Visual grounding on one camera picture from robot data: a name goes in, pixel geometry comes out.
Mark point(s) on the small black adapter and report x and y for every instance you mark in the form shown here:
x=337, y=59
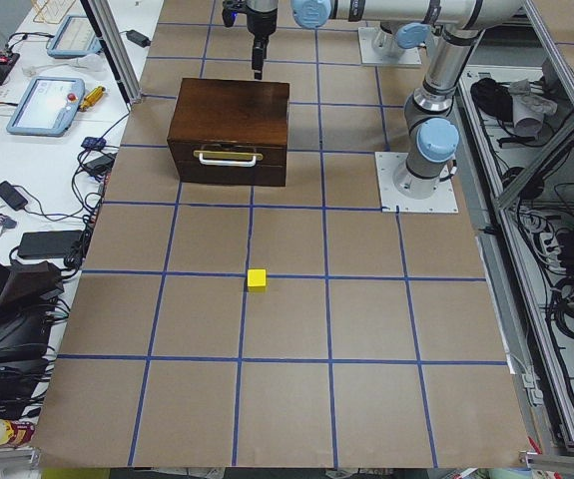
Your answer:
x=138, y=38

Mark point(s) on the near blue teach pendant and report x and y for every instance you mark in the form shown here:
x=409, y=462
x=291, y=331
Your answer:
x=48, y=107

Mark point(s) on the aluminium frame post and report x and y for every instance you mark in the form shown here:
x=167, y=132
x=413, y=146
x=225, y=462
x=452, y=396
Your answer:
x=102, y=20

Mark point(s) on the black power brick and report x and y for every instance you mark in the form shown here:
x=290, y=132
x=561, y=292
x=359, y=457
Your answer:
x=48, y=244

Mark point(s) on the black smartphone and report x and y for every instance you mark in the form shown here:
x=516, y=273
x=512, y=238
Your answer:
x=12, y=197

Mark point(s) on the yellow wooden block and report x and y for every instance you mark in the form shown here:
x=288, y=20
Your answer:
x=257, y=280

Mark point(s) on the yellow lidded jar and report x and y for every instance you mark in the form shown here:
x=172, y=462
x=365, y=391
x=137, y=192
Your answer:
x=15, y=433

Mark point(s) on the dark wooden drawer box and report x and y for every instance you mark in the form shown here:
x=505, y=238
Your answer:
x=230, y=132

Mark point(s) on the far blue teach pendant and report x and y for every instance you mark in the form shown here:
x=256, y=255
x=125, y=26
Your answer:
x=74, y=38

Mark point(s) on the yellow metal tool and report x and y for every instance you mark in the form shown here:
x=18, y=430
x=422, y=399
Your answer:
x=92, y=98

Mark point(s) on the blue teach pendant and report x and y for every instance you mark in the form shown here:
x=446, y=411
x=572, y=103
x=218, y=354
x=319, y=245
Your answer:
x=48, y=107
x=74, y=38

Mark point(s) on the keys bunch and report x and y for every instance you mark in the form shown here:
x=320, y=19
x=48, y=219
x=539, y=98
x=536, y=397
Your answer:
x=6, y=224

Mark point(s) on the blue usb hub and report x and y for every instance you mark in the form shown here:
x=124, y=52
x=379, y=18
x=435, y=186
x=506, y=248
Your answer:
x=93, y=143

